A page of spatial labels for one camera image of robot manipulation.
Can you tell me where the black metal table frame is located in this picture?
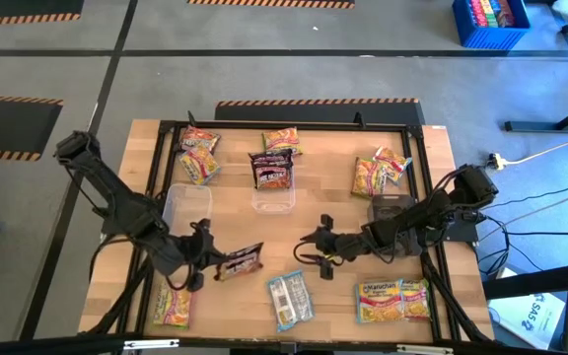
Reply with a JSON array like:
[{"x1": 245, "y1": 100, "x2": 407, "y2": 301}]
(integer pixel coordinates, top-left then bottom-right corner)
[{"x1": 84, "y1": 111, "x2": 495, "y2": 346}]

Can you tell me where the black hazard-striped floor mat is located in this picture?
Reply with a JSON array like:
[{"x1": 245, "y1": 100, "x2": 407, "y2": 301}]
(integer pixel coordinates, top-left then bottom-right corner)
[
  {"x1": 0, "y1": 0, "x2": 86, "y2": 28},
  {"x1": 186, "y1": 0, "x2": 356, "y2": 10},
  {"x1": 0, "y1": 93, "x2": 65, "y2": 163},
  {"x1": 213, "y1": 97, "x2": 427, "y2": 127}
]

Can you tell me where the green yellow small box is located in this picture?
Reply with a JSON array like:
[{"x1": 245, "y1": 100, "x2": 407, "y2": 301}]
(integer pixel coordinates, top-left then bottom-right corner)
[{"x1": 481, "y1": 0, "x2": 498, "y2": 29}]

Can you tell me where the pink green noodle packet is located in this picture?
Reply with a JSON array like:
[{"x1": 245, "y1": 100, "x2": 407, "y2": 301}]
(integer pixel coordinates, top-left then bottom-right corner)
[
  {"x1": 350, "y1": 156, "x2": 390, "y2": 200},
  {"x1": 399, "y1": 278, "x2": 433, "y2": 321},
  {"x1": 152, "y1": 279, "x2": 193, "y2": 330}
]

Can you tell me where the orange yellow noodle packet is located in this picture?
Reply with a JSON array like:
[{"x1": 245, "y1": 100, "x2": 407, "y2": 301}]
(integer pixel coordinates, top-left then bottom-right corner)
[{"x1": 261, "y1": 126, "x2": 304, "y2": 157}]

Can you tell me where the black floor cable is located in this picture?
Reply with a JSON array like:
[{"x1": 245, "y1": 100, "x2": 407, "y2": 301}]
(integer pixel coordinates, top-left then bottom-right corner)
[
  {"x1": 480, "y1": 179, "x2": 568, "y2": 211},
  {"x1": 475, "y1": 216, "x2": 568, "y2": 277}
]

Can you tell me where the silver metal bracket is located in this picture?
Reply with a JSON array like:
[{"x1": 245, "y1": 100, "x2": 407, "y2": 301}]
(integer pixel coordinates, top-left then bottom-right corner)
[
  {"x1": 395, "y1": 343, "x2": 456, "y2": 355},
  {"x1": 123, "y1": 338, "x2": 180, "y2": 351}
]

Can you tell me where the black metal bar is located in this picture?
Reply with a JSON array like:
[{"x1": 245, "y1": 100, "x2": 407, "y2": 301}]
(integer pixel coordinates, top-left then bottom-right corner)
[{"x1": 480, "y1": 260, "x2": 568, "y2": 301}]

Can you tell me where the white power cable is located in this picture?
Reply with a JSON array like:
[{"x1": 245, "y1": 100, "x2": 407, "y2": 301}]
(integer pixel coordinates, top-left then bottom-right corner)
[{"x1": 503, "y1": 128, "x2": 568, "y2": 167}]

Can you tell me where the red orange noodle packet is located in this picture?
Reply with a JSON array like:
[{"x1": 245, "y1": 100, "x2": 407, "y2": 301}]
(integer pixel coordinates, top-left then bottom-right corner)
[{"x1": 178, "y1": 125, "x2": 222, "y2": 154}]

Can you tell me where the blue yellow beef noodle packet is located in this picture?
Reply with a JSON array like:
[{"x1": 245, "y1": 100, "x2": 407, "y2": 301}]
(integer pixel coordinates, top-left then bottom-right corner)
[
  {"x1": 265, "y1": 269, "x2": 317, "y2": 333},
  {"x1": 178, "y1": 146, "x2": 223, "y2": 186},
  {"x1": 372, "y1": 145, "x2": 414, "y2": 185},
  {"x1": 354, "y1": 279, "x2": 405, "y2": 325}
]

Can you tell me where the black metal floor stand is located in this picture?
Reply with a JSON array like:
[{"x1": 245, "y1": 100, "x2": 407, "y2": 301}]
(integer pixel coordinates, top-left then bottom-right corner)
[{"x1": 504, "y1": 0, "x2": 568, "y2": 134}]

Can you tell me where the blue plastic crate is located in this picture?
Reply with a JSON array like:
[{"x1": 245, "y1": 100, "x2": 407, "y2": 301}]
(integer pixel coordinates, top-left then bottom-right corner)
[{"x1": 451, "y1": 0, "x2": 532, "y2": 50}]

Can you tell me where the white printed paper sheet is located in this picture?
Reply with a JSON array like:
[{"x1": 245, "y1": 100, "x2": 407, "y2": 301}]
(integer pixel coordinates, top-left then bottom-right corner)
[{"x1": 487, "y1": 291, "x2": 567, "y2": 350}]

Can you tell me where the black noodle packet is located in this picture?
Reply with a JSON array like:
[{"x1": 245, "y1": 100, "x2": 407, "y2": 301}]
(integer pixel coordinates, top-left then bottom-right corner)
[
  {"x1": 216, "y1": 242, "x2": 265, "y2": 283},
  {"x1": 252, "y1": 165, "x2": 295, "y2": 192},
  {"x1": 248, "y1": 149, "x2": 294, "y2": 172}
]

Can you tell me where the clear plastic bin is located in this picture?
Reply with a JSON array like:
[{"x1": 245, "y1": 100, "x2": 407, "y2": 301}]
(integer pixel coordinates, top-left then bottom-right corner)
[
  {"x1": 161, "y1": 182, "x2": 214, "y2": 239},
  {"x1": 250, "y1": 170, "x2": 297, "y2": 215}
]

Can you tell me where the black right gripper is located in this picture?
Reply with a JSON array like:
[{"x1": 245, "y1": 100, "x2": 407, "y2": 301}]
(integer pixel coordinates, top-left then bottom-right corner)
[{"x1": 294, "y1": 214, "x2": 369, "y2": 281}]

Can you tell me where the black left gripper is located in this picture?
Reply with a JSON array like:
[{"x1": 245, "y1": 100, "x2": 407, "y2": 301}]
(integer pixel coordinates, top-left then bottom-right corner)
[{"x1": 179, "y1": 219, "x2": 228, "y2": 292}]

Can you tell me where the dark grey plastic bin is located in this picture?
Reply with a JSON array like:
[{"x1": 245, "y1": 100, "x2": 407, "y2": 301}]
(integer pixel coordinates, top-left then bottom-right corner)
[{"x1": 366, "y1": 192, "x2": 423, "y2": 258}]

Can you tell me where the dark red small box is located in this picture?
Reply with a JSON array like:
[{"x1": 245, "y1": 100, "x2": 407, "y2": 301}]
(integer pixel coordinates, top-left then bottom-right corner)
[{"x1": 494, "y1": 0, "x2": 516, "y2": 28}]

